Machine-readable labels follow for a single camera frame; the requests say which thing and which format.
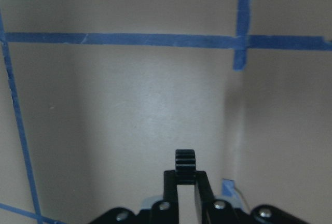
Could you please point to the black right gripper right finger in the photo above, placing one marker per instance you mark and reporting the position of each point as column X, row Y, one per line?
column 209, row 208

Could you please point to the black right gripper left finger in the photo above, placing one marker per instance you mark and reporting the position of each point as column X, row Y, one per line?
column 166, row 210

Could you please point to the small black bearing gear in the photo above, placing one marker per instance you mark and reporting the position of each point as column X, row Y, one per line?
column 185, row 166

